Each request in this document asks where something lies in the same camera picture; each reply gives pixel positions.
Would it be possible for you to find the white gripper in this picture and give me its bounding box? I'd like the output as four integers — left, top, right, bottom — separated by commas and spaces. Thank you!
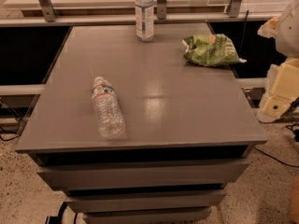
256, 16, 299, 123

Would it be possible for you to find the blue label plastic bottle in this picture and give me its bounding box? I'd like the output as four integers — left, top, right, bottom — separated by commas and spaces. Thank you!
135, 0, 154, 42

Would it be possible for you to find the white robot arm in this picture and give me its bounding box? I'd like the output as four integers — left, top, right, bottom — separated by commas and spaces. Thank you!
257, 0, 299, 123

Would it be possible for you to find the clear crushed water bottle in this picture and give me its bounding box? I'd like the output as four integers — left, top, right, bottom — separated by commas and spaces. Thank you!
92, 77, 125, 139

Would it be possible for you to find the green chip bag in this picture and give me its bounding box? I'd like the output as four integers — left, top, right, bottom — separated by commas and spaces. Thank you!
182, 34, 246, 67

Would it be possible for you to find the grey drawer cabinet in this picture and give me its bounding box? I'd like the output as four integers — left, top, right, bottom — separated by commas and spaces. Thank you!
14, 22, 269, 224

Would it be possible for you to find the top grey drawer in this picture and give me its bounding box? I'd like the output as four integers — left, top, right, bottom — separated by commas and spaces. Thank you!
37, 158, 249, 190

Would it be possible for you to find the grey drawer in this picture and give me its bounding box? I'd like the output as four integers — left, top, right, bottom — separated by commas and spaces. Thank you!
37, 158, 249, 190
66, 189, 226, 213
83, 207, 211, 224

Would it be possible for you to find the bottom grey drawer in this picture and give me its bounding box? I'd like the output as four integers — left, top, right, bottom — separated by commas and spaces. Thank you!
83, 207, 211, 224

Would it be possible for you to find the middle grey drawer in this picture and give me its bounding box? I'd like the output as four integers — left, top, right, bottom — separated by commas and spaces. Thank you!
66, 189, 226, 213

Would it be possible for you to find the black floor cable right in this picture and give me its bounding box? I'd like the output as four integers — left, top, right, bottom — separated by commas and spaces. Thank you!
253, 123, 299, 169

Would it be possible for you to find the black floor cable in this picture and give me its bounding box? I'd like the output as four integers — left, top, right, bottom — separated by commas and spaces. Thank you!
0, 97, 24, 142
253, 123, 299, 169

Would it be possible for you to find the metal shelf rail frame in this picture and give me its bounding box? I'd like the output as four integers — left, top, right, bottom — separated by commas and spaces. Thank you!
0, 0, 292, 27

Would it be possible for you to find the black floor cable left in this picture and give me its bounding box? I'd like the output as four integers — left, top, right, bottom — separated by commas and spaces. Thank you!
0, 97, 24, 142

